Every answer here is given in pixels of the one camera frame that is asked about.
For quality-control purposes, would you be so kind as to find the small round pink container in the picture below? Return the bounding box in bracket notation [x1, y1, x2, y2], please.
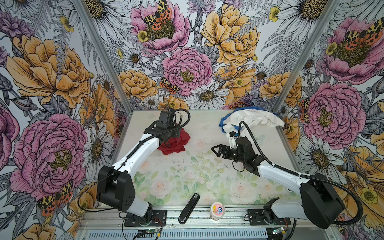
[210, 202, 226, 221]

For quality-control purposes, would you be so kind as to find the black handheld scanner device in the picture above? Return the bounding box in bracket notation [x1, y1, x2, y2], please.
[178, 193, 201, 225]

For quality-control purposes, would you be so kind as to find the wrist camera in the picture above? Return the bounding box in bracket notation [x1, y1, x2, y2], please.
[156, 109, 176, 130]
[227, 131, 239, 149]

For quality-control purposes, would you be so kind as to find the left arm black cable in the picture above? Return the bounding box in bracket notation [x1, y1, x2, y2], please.
[77, 108, 192, 213]

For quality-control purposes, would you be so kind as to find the blue cloth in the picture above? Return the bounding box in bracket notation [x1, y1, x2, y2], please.
[218, 106, 271, 134]

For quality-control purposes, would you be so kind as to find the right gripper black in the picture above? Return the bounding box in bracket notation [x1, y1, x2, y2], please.
[211, 144, 246, 163]

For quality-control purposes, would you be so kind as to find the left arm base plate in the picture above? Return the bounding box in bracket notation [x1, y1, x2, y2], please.
[124, 210, 168, 227]

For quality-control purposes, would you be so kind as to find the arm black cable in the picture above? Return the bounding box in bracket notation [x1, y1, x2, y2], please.
[231, 120, 364, 240]
[77, 108, 192, 213]

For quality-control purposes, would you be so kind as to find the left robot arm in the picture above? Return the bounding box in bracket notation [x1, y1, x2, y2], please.
[97, 121, 182, 217]

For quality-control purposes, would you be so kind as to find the dark red cloth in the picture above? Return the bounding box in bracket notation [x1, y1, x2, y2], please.
[158, 129, 191, 155]

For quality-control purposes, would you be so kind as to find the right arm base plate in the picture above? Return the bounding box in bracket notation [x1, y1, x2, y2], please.
[247, 209, 291, 226]

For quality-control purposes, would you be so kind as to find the white vented strip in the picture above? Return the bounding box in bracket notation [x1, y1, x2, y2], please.
[83, 229, 268, 240]

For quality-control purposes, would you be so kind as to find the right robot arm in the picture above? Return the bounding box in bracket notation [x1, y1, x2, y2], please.
[211, 137, 345, 229]

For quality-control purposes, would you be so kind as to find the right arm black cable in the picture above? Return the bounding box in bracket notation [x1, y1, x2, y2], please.
[231, 120, 364, 240]

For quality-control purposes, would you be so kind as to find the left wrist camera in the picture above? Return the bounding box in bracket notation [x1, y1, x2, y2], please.
[156, 109, 176, 130]

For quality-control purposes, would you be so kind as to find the white cloth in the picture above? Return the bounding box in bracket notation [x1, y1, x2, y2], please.
[219, 107, 285, 135]

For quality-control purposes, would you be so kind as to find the aluminium front rail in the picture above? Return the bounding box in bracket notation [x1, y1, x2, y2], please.
[78, 206, 334, 229]

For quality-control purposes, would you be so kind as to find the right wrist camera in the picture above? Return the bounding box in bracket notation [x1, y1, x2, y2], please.
[227, 131, 239, 149]

